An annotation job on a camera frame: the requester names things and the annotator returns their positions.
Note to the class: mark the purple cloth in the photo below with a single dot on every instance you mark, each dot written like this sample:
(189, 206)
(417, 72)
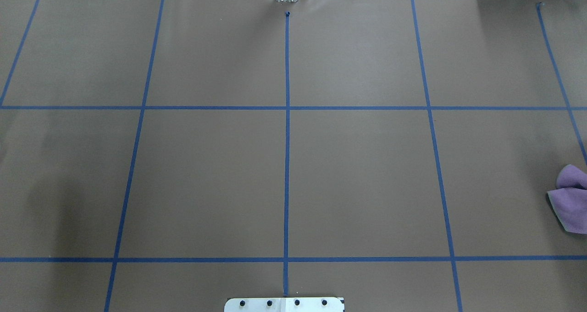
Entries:
(569, 199)

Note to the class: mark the white pedestal base plate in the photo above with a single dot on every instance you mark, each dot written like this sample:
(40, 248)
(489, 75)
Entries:
(285, 304)

